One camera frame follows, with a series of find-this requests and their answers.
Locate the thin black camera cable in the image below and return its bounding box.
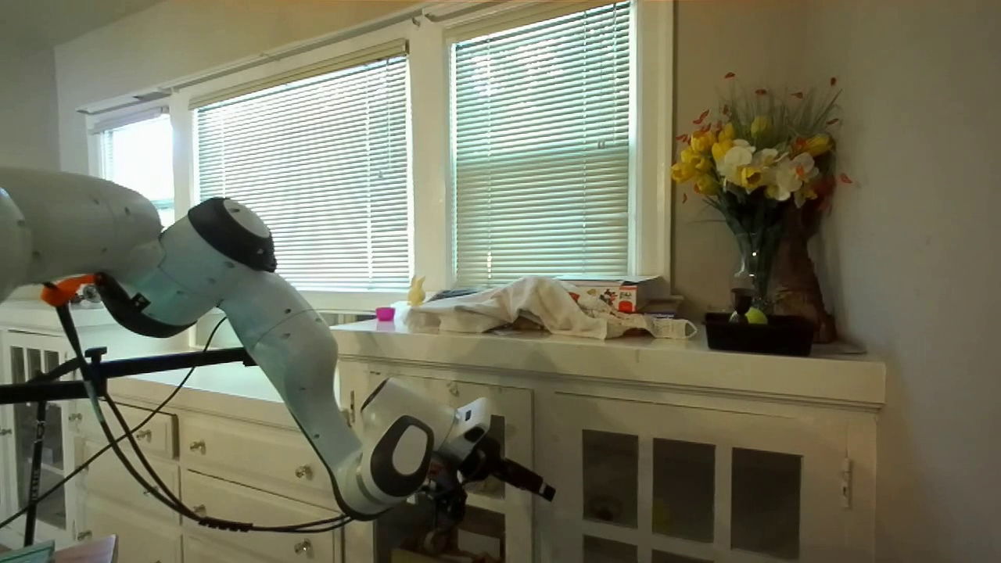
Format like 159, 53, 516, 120
0, 308, 233, 533

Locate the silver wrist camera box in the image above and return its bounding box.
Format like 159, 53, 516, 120
435, 393, 493, 464

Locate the black tray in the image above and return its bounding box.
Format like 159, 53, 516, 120
699, 308, 820, 359

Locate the white chest of drawers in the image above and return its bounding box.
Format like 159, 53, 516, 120
73, 355, 353, 563

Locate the white window frame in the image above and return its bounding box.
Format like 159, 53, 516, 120
78, 0, 674, 315

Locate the white cabinet with glass doors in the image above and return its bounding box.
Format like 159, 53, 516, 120
327, 318, 888, 563

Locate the white side cabinet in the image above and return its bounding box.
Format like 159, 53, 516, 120
0, 293, 191, 549

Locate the glass flower vase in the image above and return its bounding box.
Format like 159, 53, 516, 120
724, 198, 795, 322

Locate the white wooden drawer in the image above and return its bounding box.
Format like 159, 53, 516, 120
75, 495, 184, 563
180, 466, 346, 563
179, 409, 330, 502
78, 447, 180, 524
75, 401, 179, 464

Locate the cream towel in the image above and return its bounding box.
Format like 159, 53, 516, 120
402, 276, 696, 345

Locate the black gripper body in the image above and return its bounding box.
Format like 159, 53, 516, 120
453, 434, 511, 489

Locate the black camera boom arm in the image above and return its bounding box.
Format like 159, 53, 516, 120
0, 345, 259, 549

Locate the yellow and white flower bouquet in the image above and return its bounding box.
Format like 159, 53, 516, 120
667, 73, 853, 216

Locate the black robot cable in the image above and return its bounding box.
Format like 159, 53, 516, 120
43, 293, 362, 537

